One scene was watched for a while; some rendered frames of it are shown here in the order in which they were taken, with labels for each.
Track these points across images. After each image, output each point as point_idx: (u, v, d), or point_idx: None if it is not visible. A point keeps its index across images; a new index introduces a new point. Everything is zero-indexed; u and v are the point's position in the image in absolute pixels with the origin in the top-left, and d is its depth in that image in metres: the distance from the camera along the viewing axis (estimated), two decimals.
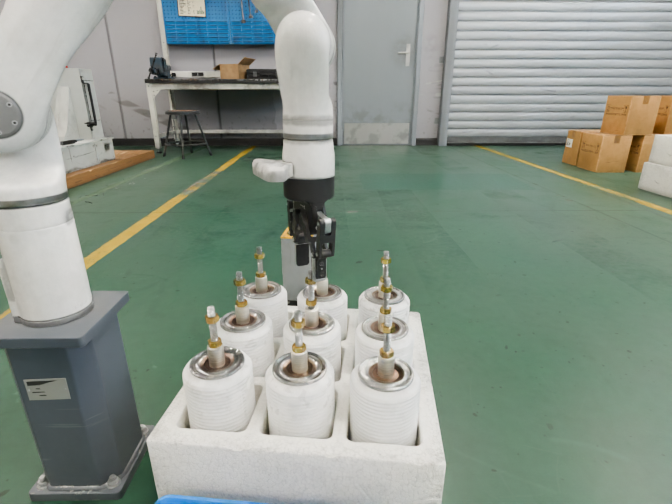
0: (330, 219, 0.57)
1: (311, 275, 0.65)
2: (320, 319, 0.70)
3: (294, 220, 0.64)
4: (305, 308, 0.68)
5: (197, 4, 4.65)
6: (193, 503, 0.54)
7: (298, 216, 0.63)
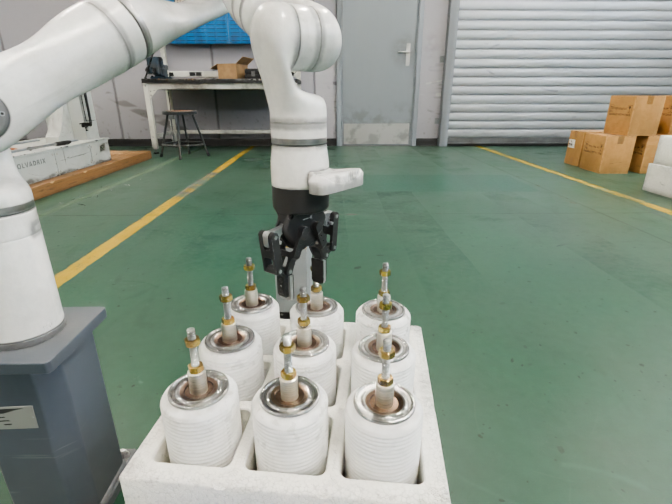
0: (329, 210, 0.62)
1: (301, 291, 0.61)
2: None
3: (301, 242, 0.55)
4: (310, 325, 0.63)
5: None
6: None
7: (305, 233, 0.55)
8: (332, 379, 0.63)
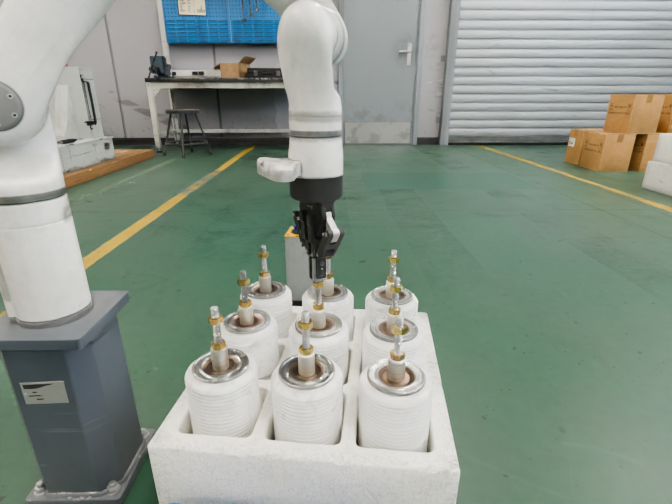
0: (339, 232, 0.56)
1: None
2: None
3: (302, 223, 0.61)
4: (324, 308, 0.66)
5: (197, 3, 4.62)
6: None
7: (305, 216, 0.60)
8: (340, 363, 0.65)
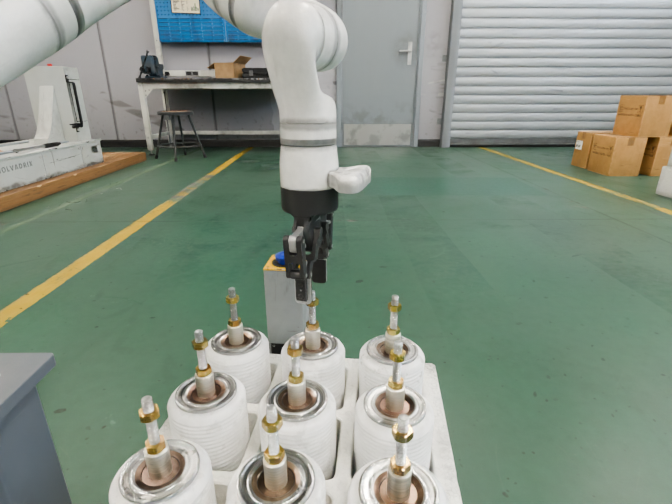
0: None
1: (294, 340, 0.49)
2: (283, 395, 0.52)
3: (318, 243, 0.54)
4: (301, 383, 0.50)
5: (191, 0, 4.47)
6: None
7: (318, 234, 0.55)
8: None
